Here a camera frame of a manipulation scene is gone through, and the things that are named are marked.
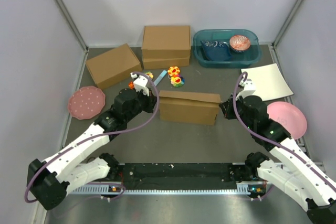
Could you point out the plain pink plate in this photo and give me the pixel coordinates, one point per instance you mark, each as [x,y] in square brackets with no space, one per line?
[289,116]

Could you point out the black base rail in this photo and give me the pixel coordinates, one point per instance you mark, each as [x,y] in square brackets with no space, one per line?
[182,176]

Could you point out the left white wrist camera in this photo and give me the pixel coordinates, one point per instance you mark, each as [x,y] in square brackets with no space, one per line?
[140,82]

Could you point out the blue highlighter pen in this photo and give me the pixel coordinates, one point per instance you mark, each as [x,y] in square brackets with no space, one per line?
[160,77]

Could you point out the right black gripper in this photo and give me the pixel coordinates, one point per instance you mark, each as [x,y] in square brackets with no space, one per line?
[227,106]

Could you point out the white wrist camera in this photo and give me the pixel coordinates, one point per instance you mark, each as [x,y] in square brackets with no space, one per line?
[247,88]
[140,82]

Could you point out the red glitter leaf charm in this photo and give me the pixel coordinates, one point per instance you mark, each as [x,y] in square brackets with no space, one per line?
[130,85]

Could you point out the orange yellow flower plush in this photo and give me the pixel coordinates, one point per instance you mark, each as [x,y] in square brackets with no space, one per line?
[173,71]

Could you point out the bottom stacked cardboard box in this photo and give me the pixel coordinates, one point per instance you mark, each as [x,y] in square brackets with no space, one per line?
[156,63]

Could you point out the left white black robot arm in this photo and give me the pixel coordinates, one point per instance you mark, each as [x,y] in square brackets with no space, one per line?
[51,180]

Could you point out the rainbow flower plush dark petals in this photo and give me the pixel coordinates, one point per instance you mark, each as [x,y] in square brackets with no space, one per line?
[150,74]

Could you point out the white square plate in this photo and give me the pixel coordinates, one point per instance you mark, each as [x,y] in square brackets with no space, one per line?
[269,82]

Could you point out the dark blue patterned bowl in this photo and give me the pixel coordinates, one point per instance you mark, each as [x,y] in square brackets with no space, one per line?
[215,50]

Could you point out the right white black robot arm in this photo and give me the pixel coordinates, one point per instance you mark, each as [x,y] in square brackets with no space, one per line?
[301,179]

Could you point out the small folded cardboard box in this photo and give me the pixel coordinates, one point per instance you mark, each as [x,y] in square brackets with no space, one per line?
[113,66]

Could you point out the stacked cardboard box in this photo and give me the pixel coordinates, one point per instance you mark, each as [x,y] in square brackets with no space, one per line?
[156,63]
[166,42]

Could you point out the red white patterned bowl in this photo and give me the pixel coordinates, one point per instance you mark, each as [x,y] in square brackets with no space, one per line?
[239,43]

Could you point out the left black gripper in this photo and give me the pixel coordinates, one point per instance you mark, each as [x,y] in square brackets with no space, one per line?
[150,100]

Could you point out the top stacked cardboard box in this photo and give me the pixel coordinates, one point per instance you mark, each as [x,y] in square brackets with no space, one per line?
[166,42]

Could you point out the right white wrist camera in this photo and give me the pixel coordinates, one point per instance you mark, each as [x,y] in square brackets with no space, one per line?
[247,88]

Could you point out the rainbow flower plush green petals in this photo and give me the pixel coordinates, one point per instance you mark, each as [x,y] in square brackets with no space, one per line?
[177,81]

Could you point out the pink dotted plate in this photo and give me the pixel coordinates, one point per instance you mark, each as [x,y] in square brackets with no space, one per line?
[86,103]

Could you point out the teal plastic bin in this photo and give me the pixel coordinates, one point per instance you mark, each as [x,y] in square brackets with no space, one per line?
[238,60]

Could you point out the brown cardboard box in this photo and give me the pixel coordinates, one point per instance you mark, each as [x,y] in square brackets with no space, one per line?
[189,107]

